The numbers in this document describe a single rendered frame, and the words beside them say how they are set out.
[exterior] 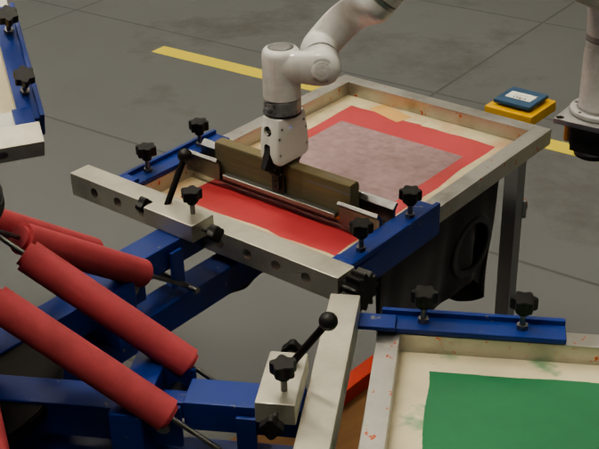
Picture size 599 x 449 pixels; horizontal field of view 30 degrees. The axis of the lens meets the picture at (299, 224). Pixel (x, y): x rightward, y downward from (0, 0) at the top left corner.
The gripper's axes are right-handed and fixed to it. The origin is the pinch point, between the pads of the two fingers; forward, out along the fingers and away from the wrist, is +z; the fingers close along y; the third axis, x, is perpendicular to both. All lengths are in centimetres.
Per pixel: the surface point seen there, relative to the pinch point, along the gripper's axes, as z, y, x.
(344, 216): 1.7, -2.7, -17.2
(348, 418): 100, 46, 18
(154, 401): -6, -73, -37
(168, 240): -2.5, -35.1, -1.7
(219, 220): -2.5, -24.1, -4.3
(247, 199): 6.1, -2.4, 8.4
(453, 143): 6.0, 46.1, -11.7
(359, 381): 95, 56, 22
